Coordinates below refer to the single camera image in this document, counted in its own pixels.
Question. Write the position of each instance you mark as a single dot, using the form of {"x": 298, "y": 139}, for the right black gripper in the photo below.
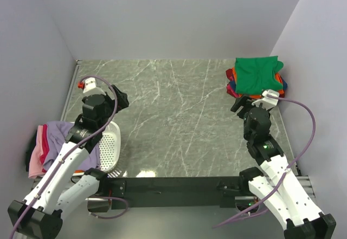
{"x": 244, "y": 101}

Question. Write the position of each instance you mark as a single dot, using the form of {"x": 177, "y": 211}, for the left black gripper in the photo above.
{"x": 121, "y": 97}

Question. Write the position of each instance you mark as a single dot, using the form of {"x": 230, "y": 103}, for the lavender t shirt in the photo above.
{"x": 56, "y": 134}

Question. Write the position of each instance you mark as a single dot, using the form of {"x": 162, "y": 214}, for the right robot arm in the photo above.
{"x": 273, "y": 181}

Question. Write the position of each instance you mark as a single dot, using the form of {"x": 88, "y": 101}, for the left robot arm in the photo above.
{"x": 40, "y": 214}

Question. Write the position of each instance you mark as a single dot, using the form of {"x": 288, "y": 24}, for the green folded t shirt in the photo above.
{"x": 254, "y": 75}

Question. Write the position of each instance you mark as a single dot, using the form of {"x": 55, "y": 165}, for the red folded t shirt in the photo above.
{"x": 230, "y": 74}

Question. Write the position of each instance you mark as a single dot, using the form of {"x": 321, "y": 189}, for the blue folded t shirt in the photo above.
{"x": 284, "y": 83}

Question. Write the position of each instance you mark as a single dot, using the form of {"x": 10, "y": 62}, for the white perforated laundry basket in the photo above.
{"x": 107, "y": 152}

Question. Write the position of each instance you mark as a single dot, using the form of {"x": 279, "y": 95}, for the magenta t shirt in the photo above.
{"x": 44, "y": 143}

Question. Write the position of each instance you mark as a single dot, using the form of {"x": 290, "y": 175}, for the black base beam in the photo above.
{"x": 147, "y": 192}

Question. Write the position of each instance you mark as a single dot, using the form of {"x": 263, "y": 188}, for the black garment in basket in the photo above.
{"x": 29, "y": 151}

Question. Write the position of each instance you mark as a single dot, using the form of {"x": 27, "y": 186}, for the pink t shirt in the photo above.
{"x": 35, "y": 166}

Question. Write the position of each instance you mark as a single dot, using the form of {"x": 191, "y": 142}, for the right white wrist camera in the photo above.
{"x": 268, "y": 101}

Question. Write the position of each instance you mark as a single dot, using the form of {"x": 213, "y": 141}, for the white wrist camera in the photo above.
{"x": 268, "y": 101}
{"x": 89, "y": 87}

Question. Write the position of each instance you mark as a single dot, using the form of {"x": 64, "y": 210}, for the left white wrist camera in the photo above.
{"x": 89, "y": 87}

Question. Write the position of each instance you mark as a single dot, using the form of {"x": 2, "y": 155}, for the aluminium rail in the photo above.
{"x": 304, "y": 181}

